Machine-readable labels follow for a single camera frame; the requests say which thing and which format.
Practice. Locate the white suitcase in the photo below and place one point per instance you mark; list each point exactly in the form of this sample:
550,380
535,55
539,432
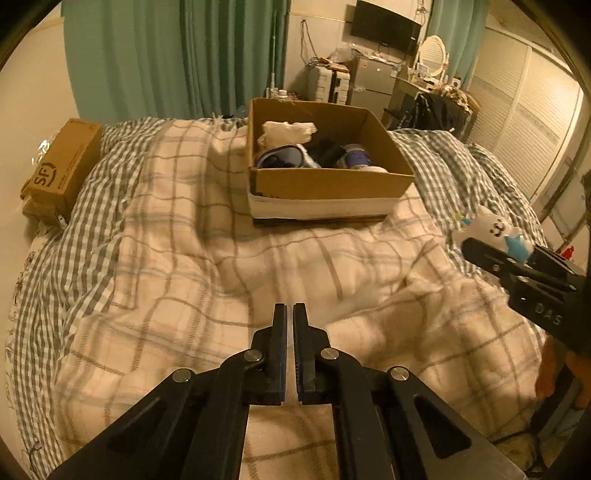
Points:
328,85

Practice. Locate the white bear toy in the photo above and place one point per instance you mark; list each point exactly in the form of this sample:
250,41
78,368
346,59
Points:
496,231

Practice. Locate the green curtain right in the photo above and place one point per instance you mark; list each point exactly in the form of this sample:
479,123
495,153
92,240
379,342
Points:
461,26

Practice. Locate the black wall television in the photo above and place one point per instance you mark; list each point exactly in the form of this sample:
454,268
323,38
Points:
385,27

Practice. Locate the cream lace underwear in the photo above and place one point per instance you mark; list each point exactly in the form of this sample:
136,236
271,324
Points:
279,134

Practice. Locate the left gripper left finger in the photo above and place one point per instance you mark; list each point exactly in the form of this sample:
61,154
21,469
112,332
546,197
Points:
191,425

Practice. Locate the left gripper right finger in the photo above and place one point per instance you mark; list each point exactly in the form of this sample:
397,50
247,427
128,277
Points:
389,424

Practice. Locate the black sunglasses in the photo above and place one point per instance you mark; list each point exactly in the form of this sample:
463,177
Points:
326,153

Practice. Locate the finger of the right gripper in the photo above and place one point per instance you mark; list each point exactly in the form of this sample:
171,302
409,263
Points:
551,263
501,265

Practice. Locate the large water bottle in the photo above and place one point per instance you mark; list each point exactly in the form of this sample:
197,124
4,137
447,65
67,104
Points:
279,94

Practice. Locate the white sock blue cuff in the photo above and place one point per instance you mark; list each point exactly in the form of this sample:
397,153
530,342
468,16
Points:
288,156

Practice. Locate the green curtain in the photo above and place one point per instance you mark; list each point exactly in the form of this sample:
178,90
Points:
172,59
461,26

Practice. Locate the blue tissue pack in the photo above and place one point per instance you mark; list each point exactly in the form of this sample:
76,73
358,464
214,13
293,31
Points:
354,157

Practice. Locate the white oval mirror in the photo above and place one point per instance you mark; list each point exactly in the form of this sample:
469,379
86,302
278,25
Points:
432,57

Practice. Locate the beige plaid blanket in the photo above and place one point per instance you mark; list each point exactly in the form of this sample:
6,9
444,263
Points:
195,278

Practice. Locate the silver mini fridge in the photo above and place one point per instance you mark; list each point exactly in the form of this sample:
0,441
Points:
371,85

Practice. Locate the white louvered wardrobe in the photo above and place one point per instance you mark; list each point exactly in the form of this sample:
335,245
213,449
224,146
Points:
529,105

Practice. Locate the dressing table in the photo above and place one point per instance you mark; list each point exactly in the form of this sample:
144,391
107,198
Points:
406,90

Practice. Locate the chair with black clothes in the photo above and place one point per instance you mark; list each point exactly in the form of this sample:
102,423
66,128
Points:
449,112

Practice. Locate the open cardboard box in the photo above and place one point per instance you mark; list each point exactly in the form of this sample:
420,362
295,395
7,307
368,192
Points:
306,194

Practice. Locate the closed SF cardboard box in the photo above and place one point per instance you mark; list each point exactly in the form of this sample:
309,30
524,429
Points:
50,194

